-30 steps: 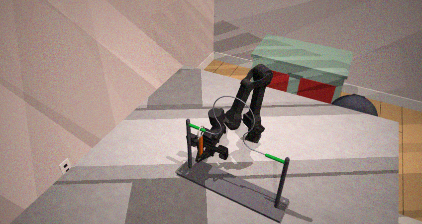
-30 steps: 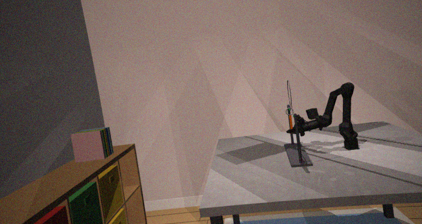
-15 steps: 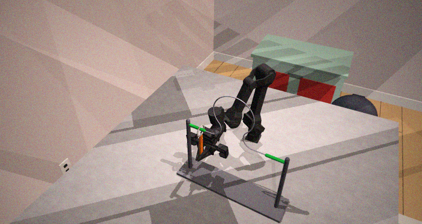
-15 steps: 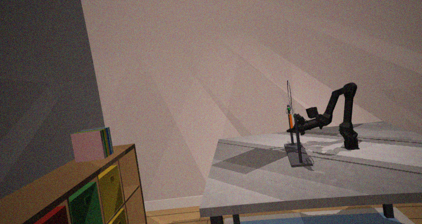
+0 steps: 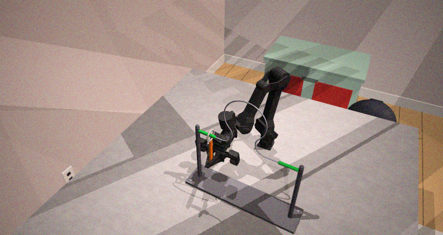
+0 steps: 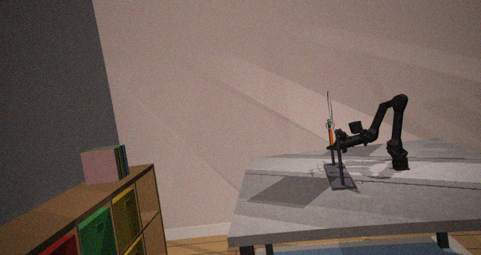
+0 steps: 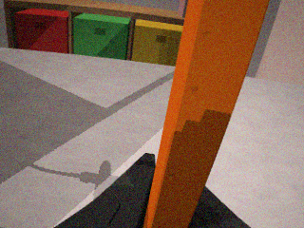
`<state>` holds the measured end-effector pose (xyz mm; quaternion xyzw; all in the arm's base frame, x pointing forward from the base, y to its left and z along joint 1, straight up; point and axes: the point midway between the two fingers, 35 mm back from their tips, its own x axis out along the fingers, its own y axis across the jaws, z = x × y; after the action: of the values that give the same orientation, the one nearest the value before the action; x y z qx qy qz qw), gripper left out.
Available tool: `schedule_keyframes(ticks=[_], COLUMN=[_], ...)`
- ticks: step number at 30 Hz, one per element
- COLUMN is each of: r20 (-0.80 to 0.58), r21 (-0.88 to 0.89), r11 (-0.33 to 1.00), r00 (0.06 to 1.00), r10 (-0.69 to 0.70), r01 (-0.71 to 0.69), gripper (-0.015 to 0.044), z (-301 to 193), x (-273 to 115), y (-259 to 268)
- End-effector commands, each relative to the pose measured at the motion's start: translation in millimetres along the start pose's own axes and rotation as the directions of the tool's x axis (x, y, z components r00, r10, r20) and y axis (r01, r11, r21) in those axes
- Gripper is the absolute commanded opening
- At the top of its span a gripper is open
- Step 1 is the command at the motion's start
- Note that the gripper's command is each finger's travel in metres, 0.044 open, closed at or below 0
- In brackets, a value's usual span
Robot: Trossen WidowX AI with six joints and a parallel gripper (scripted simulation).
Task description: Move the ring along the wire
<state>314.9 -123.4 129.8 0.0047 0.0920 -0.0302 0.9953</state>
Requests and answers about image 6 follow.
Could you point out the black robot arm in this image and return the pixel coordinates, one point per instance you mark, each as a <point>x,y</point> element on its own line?
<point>394,146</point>

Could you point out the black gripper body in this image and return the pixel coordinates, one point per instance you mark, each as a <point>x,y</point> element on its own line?
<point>346,144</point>

